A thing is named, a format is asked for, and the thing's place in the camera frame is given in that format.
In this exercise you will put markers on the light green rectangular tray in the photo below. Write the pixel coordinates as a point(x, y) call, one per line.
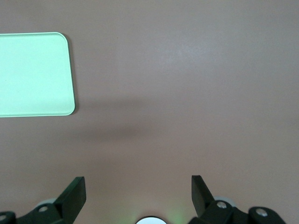
point(35, 74)

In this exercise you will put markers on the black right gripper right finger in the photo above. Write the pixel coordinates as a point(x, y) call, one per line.
point(203, 203)

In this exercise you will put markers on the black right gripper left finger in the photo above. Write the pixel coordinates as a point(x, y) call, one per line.
point(67, 205)

